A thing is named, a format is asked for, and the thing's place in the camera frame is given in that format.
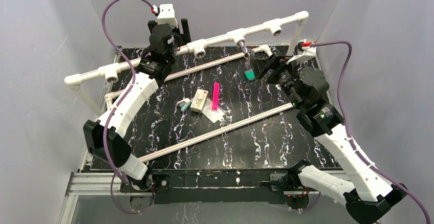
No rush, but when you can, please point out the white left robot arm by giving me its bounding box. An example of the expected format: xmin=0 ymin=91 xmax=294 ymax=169
xmin=83 ymin=18 xmax=191 ymax=191

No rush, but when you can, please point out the green square block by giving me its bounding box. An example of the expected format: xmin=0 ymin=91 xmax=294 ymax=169
xmin=244 ymin=70 xmax=255 ymax=81

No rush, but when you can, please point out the white small fitting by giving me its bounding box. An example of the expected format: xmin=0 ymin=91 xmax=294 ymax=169
xmin=176 ymin=98 xmax=190 ymax=107

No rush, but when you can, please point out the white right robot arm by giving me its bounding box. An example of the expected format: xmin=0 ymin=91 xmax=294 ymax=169
xmin=250 ymin=54 xmax=405 ymax=223

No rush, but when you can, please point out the pink rectangular bar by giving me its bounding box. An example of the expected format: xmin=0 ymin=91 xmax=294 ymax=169
xmin=211 ymin=82 xmax=220 ymax=111

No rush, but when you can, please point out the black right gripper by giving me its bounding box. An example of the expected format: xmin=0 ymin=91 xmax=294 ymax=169
xmin=249 ymin=52 xmax=304 ymax=110

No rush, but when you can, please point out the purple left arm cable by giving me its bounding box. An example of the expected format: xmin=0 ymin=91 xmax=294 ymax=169
xmin=101 ymin=0 xmax=160 ymax=215

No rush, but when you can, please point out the teal small fitting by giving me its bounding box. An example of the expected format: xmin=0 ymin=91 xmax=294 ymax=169
xmin=180 ymin=101 xmax=191 ymax=112

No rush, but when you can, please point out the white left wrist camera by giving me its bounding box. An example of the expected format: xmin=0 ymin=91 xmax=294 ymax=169
xmin=157 ymin=4 xmax=179 ymax=28

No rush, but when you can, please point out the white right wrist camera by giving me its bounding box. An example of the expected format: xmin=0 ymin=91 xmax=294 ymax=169
xmin=286 ymin=46 xmax=317 ymax=64

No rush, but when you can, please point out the beige small cardboard box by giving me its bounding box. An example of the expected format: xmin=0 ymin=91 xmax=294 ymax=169
xmin=190 ymin=89 xmax=209 ymax=113

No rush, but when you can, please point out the chrome water faucet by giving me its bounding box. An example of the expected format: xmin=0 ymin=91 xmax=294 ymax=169
xmin=236 ymin=40 xmax=255 ymax=59

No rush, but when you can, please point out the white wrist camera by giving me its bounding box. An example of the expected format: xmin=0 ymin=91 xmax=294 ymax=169
xmin=286 ymin=46 xmax=317 ymax=64
xmin=157 ymin=4 xmax=179 ymax=28

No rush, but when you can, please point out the white PVC pipe frame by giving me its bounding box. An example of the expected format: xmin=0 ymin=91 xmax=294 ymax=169
xmin=64 ymin=11 xmax=309 ymax=163

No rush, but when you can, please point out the clear plastic bag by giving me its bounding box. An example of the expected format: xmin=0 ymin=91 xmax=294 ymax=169
xmin=203 ymin=106 xmax=225 ymax=123

